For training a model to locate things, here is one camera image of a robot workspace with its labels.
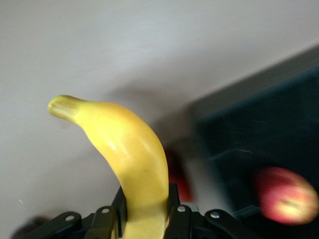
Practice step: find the yellow banana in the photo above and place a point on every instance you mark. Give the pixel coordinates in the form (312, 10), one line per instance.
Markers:
(129, 149)

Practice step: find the red mango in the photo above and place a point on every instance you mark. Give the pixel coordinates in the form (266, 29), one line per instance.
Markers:
(180, 179)

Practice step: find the red yellow apple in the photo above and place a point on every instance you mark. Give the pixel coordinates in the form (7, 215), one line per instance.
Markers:
(286, 196)

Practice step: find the black plastic box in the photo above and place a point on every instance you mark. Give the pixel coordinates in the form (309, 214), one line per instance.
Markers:
(261, 129)

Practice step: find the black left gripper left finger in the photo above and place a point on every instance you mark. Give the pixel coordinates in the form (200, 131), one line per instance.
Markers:
(104, 224)

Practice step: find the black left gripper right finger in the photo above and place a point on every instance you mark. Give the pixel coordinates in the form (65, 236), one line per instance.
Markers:
(182, 224)

